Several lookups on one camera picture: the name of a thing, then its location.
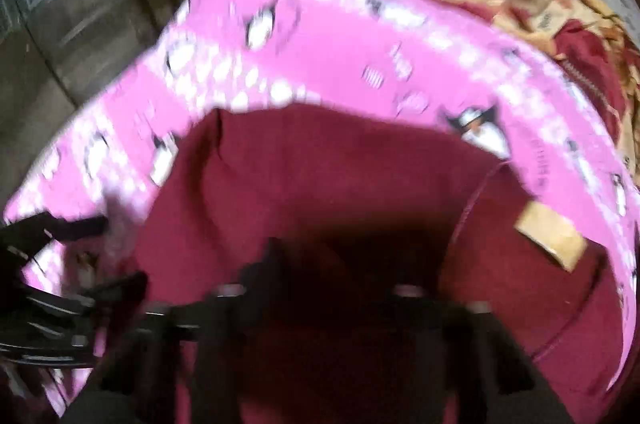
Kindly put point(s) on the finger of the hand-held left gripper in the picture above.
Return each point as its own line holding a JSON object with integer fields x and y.
{"x": 125, "y": 287}
{"x": 75, "y": 227}

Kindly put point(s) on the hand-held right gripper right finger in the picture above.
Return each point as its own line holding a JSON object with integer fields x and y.
{"x": 425, "y": 304}

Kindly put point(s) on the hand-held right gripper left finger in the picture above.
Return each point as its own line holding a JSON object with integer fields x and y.
{"x": 260, "y": 265}

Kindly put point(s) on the maroon garment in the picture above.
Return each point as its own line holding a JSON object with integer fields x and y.
{"x": 325, "y": 164}

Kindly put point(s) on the pink penguin bedsheet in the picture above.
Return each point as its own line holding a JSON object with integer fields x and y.
{"x": 325, "y": 54}

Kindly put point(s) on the red yellow floral blanket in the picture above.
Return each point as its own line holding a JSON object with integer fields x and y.
{"x": 590, "y": 49}

